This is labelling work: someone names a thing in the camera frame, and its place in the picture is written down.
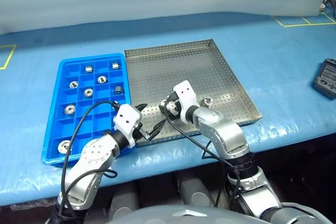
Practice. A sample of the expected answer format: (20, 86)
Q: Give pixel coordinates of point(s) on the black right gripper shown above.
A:
(177, 115)

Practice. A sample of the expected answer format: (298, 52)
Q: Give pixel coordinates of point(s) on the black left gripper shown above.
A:
(137, 132)

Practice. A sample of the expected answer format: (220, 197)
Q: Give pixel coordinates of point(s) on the ribbed metal roller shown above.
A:
(118, 90)
(207, 101)
(73, 84)
(114, 65)
(70, 109)
(63, 146)
(102, 79)
(170, 106)
(89, 69)
(88, 92)

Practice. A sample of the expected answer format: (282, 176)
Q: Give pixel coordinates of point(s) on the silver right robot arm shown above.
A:
(223, 132)

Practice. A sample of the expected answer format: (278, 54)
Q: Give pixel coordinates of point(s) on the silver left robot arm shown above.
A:
(94, 153)

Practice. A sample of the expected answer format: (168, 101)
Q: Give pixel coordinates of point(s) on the perforated steel tray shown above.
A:
(183, 72)

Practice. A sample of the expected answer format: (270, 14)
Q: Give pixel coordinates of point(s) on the blue plastic compartment tray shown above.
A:
(102, 121)

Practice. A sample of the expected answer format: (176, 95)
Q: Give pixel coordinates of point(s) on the dark rounded cylinder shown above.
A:
(123, 200)
(195, 192)

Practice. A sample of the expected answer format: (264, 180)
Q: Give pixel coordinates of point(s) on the grey robot torso shell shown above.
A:
(183, 216)

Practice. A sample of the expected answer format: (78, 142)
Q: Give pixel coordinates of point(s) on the blue plastic table cover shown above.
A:
(275, 77)

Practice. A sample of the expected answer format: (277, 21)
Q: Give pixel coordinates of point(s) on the black handheld controller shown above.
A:
(325, 77)

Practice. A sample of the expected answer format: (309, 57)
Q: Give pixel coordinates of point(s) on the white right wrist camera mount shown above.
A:
(186, 93)

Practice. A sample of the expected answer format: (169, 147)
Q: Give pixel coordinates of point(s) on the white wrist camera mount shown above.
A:
(186, 93)
(126, 116)

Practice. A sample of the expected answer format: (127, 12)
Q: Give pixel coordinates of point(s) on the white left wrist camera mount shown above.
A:
(126, 116)

